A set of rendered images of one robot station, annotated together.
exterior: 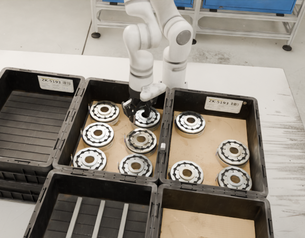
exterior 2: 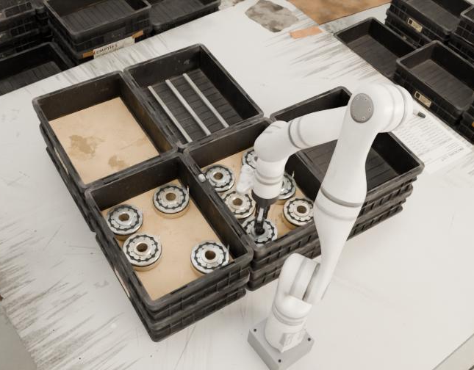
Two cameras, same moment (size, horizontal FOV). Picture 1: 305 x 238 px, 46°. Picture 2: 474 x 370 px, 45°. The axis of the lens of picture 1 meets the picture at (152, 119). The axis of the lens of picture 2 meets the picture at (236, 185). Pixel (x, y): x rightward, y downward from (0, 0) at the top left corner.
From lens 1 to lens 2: 1.67 m
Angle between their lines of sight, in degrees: 76
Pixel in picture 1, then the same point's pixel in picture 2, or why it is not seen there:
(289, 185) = (70, 318)
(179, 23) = (297, 260)
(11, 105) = (388, 172)
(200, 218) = not seen: hidden behind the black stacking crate
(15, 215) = not seen: hidden behind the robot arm
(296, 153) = not seen: outside the picture
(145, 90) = (249, 171)
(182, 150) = (195, 229)
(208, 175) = (153, 220)
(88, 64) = (436, 330)
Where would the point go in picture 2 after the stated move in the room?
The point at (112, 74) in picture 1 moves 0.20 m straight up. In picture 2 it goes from (389, 336) to (411, 303)
